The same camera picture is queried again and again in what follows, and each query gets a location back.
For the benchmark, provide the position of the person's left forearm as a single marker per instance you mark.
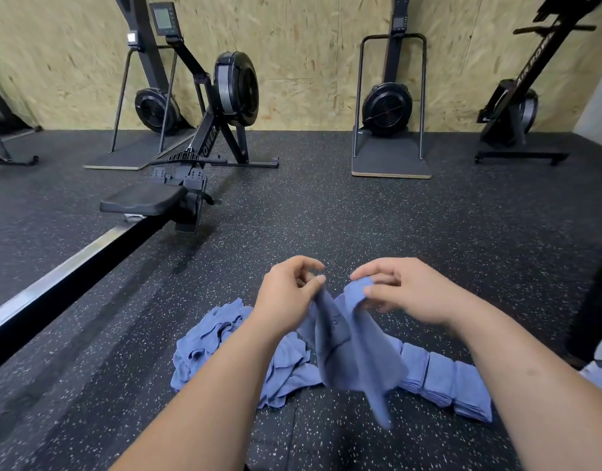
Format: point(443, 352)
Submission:
point(198, 407)

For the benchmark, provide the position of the black ski trainer grey platform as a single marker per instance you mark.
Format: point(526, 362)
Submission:
point(154, 108)

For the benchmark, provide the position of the black ski trainer wooden-edged platform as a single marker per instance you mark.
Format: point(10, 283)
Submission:
point(387, 108)

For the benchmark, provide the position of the black printed punching bag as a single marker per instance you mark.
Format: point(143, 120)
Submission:
point(595, 309)

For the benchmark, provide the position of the person's left hand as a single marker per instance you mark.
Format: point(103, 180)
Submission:
point(281, 301)

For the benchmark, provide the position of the black upright exercise machine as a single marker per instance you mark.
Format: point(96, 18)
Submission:
point(507, 112)

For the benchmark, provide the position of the black rowing machine with rail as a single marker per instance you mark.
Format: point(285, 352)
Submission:
point(110, 250)

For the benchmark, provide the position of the blue towel pile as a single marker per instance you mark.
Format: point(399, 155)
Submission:
point(208, 338)

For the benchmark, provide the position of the plain blue towel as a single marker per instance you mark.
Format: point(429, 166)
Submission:
point(415, 368)
point(439, 379)

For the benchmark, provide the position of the person's right hand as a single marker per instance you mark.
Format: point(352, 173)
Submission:
point(424, 291)

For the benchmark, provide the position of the person's right forearm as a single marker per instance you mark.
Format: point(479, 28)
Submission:
point(546, 392)

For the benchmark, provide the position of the blue towel with wave print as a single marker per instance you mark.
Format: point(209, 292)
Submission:
point(473, 392)

